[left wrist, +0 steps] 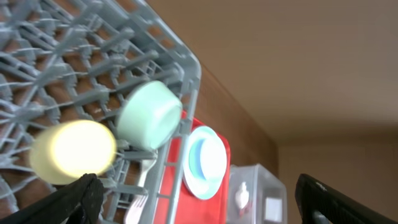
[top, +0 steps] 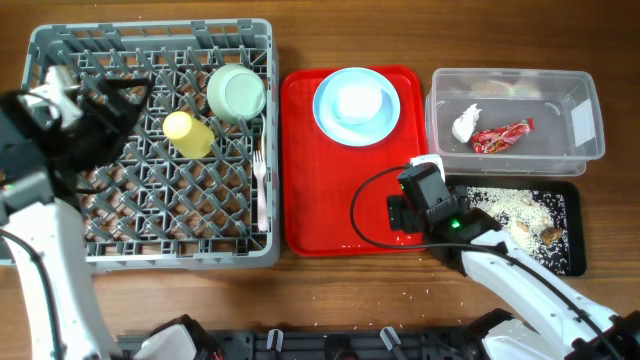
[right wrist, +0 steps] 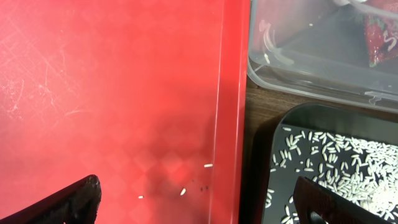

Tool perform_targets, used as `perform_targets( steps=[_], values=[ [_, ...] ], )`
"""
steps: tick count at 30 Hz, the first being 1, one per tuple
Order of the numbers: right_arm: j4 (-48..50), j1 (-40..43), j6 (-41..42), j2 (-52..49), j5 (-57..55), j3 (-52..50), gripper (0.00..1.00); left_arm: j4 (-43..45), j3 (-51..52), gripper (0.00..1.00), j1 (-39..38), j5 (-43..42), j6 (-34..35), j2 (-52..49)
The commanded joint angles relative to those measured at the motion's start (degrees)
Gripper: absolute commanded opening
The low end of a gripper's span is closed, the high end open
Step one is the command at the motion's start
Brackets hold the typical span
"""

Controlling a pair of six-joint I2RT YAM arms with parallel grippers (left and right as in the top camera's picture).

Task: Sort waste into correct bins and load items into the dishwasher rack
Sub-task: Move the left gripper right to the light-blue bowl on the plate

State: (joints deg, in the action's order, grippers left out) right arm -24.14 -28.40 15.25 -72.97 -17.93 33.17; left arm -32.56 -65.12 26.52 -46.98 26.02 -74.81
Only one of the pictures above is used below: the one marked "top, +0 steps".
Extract yellow plastic cup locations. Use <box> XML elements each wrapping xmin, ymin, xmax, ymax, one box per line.
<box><xmin>162</xmin><ymin>111</ymin><xmax>215</xmax><ymax>159</ymax></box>

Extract red snack wrapper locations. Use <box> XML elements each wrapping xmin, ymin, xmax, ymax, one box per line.
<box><xmin>470</xmin><ymin>118</ymin><xmax>535</xmax><ymax>154</ymax></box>

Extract white tissue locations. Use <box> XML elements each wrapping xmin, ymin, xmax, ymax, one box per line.
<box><xmin>452</xmin><ymin>104</ymin><xmax>482</xmax><ymax>143</ymax></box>

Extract green bowl with leftovers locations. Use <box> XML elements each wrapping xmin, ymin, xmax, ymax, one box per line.
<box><xmin>207</xmin><ymin>64</ymin><xmax>267</xmax><ymax>124</ymax></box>

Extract light blue plate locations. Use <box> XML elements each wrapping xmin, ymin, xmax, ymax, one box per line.
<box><xmin>312</xmin><ymin>67</ymin><xmax>401</xmax><ymax>147</ymax></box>

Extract white plastic spoon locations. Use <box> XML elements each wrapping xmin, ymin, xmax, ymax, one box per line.
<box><xmin>260</xmin><ymin>113</ymin><xmax>268</xmax><ymax>155</ymax></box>

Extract white plastic fork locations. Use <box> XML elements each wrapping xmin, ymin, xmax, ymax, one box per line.
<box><xmin>252</xmin><ymin>150</ymin><xmax>269</xmax><ymax>232</ymax></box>

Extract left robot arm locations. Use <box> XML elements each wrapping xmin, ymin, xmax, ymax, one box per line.
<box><xmin>1</xmin><ymin>78</ymin><xmax>153</xmax><ymax>359</ymax></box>

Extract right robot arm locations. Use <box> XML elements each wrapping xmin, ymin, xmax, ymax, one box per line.
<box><xmin>397</xmin><ymin>163</ymin><xmax>639</xmax><ymax>359</ymax></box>

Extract grey dishwasher rack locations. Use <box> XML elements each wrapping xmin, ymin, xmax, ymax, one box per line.
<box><xmin>22</xmin><ymin>18</ymin><xmax>280</xmax><ymax>272</ymax></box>

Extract spilled rice and leftovers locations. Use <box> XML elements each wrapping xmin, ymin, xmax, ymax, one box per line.
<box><xmin>467</xmin><ymin>187</ymin><xmax>569</xmax><ymax>275</ymax></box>

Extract clear plastic bin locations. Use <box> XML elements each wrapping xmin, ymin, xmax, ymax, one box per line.
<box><xmin>425</xmin><ymin>68</ymin><xmax>606</xmax><ymax>176</ymax></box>

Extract black tray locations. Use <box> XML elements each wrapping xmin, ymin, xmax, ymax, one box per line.
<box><xmin>447</xmin><ymin>175</ymin><xmax>587</xmax><ymax>277</ymax></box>

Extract red plastic tray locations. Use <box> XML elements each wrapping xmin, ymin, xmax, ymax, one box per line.
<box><xmin>280</xmin><ymin>65</ymin><xmax>427</xmax><ymax>257</ymax></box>

